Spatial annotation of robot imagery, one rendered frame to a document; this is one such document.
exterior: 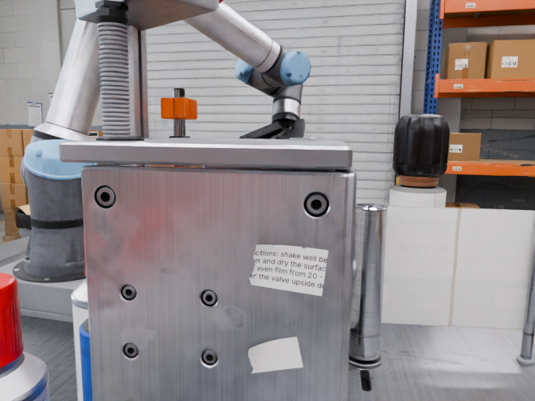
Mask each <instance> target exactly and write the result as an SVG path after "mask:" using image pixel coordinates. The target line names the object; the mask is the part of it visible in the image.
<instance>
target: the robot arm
mask: <svg viewBox="0 0 535 401"><path fill-rule="evenodd" d="M183 21H184V22H186V23H187V24H189V25H191V26H192V27H194V28H195V29H196V30H198V31H199V32H201V33H203V34H204V35H206V36H207V37H208V38H210V39H211V40H213V41H215V42H216V43H218V44H219V45H220V46H222V47H223V48H225V49H227V50H228V51H229V52H231V53H232V54H234V55H235V56H237V57H238V58H240V59H239V60H238V61H237V63H236V68H235V76H236V78H237V79H238V80H241V81H242V82H244V83H245V84H247V85H249V86H251V87H253V88H255V89H257V90H259V91H261V92H263V93H264V94H266V95H269V96H270V97H272V98H273V106H272V114H271V119H272V123H271V124H269V125H267V126H265V127H261V128H260V129H257V130H254V131H252V132H250V133H247V134H245V135H242V136H240V137H239V138H252V139H289V138H304V131H305V119H301V118H300V113H301V101H302V89H303V83H304V82H305V81H306V80H307V79H308V77H309V75H310V61H309V59H308V57H307V55H306V54H305V53H303V52H300V51H295V50H291V51H288V50H287V49H285V48H284V47H283V46H282V45H280V44H279V43H278V42H277V41H275V40H273V39H272V38H271V37H269V36H268V35H267V34H266V33H264V32H263V31H262V30H260V29H258V28H257V27H256V26H254V25H253V24H252V23H251V22H250V21H248V20H247V19H245V18H244V17H242V16H241V15H239V14H238V13H237V12H236V11H235V10H233V9H232V8H230V7H229V6H227V5H226V4H225V3H223V2H221V3H219V8H217V10H216V11H213V12H210V13H207V14H202V15H199V16H196V17H192V18H187V19H184V20H183ZM98 28H99V27H98V24H97V23H93V22H89V21H81V20H79V19H76V24H75V27H74V30H73V32H72V37H71V40H70V42H69V45H68V50H67V52H66V55H65V59H64V63H63V66H62V69H61V73H60V76H59V79H58V81H57V86H56V89H55V92H54V94H53V99H52V102H51V104H50V108H49V112H48V115H47V118H46V120H45V123H43V124H41V125H40V126H38V127H35V128H34V131H33V135H32V138H31V141H30V144H29V145H28V146H27V147H26V148H25V155H24V157H23V159H22V160H21V177H22V180H23V181H24V183H25V185H26V187H27V188H28V194H29V210H30V218H31V227H32V230H31V234H30V237H29V242H28V246H27V248H26V253H25V258H24V266H25V272H26V273H28V274H31V275H36V276H41V277H64V276H71V275H77V274H84V271H85V262H84V218H83V202H82V187H81V172H80V171H81V168H82V167H83V166H87V165H96V164H97V163H76V162H62V161H61V160H60V156H59V144H60V143H61V142H69V141H90V139H89V137H88V135H89V131H90V129H91V126H92V121H93V119H94V116H95V113H96V108H97V106H98V103H99V100H100V96H101V94H100V93H101V92H102V90H100V88H101V87H102V86H101V85H100V83H102V82H101V81H100V79H101V78H102V77H100V74H102V73H101V72H100V69H101V68H100V65H101V64H100V60H101V59H100V58H99V56H101V55H100V54H99V51H100V50H99V47H100V46H99V42H100V41H99V36H98V33H99V32H98Z"/></svg>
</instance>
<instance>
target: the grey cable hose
mask: <svg viewBox="0 0 535 401"><path fill-rule="evenodd" d="M95 6H96V9H98V10H96V20H97V21H98V22H99V24H98V27H99V28H98V32H99V33H98V36H99V41H100V42H99V46H100V47H99V50H100V51H99V54H100V55H101V56H99V58H100V59H101V60H100V64H101V65H100V68H101V69H100V72H101V73H102V74H100V77H102V78H101V79H100V81H101V82H102V83H100V85H101V86H102V87H101V88H100V90H102V92H101V93H100V94H101V95H103V96H101V99H103V100H102V101H101V103H102V104H103V105H101V107H102V108H103V109H102V110H101V111H102V112H103V114H102V116H103V118H102V120H103V123H102V125H103V127H102V129H104V131H103V134H104V135H103V136H130V134H131V131H129V130H130V129H131V128H130V127H129V126H130V125H131V123H129V121H131V119H129V117H131V115H129V113H130V112H131V111H130V110H129V109H128V108H131V107H130V106H128V104H130V102H129V101H128V100H129V99H130V97H128V96H129V95H130V93H129V91H130V89H129V88H128V87H130V84H128V83H129V82H130V81H129V80H128V78H129V75H128V74H129V71H128V69H129V67H128V65H129V63H128V61H129V58H128V57H127V56H128V53H127V52H128V49H127V48H128V44H127V43H128V40H127V38H128V36H127V23H128V21H129V20H128V19H127V11H128V6H127V5H126V4H124V3H123V2H119V1H112V0H101V1H98V2H95Z"/></svg>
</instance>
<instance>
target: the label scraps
mask: <svg viewBox="0 0 535 401"><path fill-rule="evenodd" d="M327 256H328V251H327V250H321V249H315V248H309V247H297V246H288V245H256V252H255V254H254V256H253V258H254V262H255V267H254V270H253V272H252V274H251V275H250V277H249V279H250V283H251V285H253V286H264V287H269V288H274V289H280V290H289V291H294V292H299V293H304V294H313V295H318V296H322V290H323V284H324V278H325V273H326V262H327ZM248 357H249V359H250V361H251V366H252V367H253V368H254V369H253V371H252V373H257V372H269V371H276V370H283V369H290V368H303V362H302V358H301V354H300V350H299V343H298V339H297V337H289V338H283V339H278V340H274V341H269V342H265V343H263V344H260V345H256V346H254V347H252V348H250V349H249V350H248Z"/></svg>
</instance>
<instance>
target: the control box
mask: <svg viewBox="0 0 535 401"><path fill-rule="evenodd" d="M98 1H101V0H75V3H76V18H77V19H79V20H81V21H89V22H93V23H97V24H99V22H98V21H97V20H96V10H98V9H96V6H95V2H98ZM112 1H119V2H123V3H124V4H126V5H127V6H128V11H127V19H128V20H129V21H128V23H127V25H133V26H134V27H135V28H137V29H138V31H139V30H142V31H143V30H147V29H152V28H155V27H158V26H161V25H166V24H170V23H173V22H176V21H181V20H184V19H187V18H192V17H196V16H199V15H202V14H207V13H210V12H213V11H216V10H217V8H219V0H112Z"/></svg>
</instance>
